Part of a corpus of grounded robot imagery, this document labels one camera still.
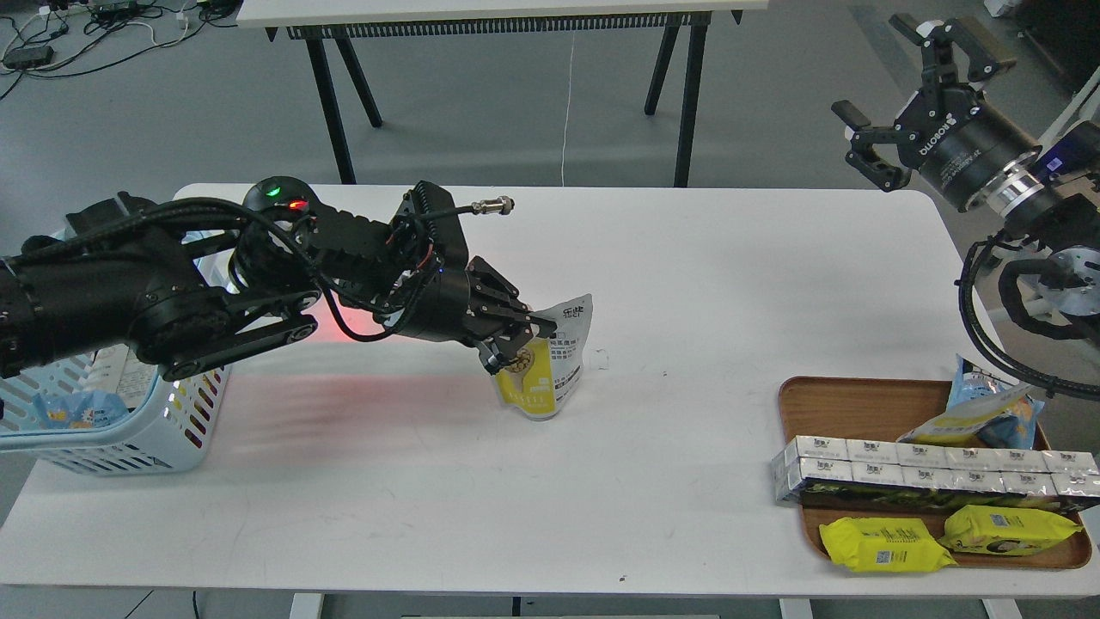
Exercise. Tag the yellow white snack pouch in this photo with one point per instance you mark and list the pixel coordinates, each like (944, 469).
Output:
(550, 366)
(1000, 420)

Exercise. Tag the black power adapter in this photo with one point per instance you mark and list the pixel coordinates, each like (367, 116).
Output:
(25, 58)

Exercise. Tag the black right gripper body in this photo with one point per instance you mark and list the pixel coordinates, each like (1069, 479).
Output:
(961, 147)

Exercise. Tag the yellow snack pack left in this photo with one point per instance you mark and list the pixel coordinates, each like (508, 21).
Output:
(884, 545)

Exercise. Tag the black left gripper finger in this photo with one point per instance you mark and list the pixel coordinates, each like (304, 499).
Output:
(521, 319)
(503, 349)

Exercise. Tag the white background table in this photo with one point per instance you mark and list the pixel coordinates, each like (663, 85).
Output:
(315, 22)

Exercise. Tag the black barcode scanner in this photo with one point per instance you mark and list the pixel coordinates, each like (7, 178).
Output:
(281, 199)

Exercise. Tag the white snack bag in basket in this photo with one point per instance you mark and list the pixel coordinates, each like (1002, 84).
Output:
(117, 370)

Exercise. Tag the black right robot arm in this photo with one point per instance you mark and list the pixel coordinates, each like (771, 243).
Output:
(1047, 252)

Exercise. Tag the yellow snack pack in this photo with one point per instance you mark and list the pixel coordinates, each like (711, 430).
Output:
(997, 530)
(884, 545)

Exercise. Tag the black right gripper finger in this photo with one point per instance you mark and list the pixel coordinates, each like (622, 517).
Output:
(959, 56)
(862, 155)

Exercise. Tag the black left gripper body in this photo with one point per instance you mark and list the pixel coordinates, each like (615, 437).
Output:
(471, 305)

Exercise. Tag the yellow snack pack right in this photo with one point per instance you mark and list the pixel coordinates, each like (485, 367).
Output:
(997, 530)

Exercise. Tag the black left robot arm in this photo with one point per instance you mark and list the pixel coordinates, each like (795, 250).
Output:
(267, 274)

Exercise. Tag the silver multipack carton box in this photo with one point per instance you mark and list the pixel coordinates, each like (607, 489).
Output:
(873, 475)

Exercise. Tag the blue snack bag in basket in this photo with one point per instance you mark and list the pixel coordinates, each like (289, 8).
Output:
(78, 411)

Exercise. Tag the light blue plastic basket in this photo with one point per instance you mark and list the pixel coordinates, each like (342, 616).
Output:
(180, 413)

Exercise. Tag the brown wooden tray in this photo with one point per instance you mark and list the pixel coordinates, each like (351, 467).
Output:
(883, 409)

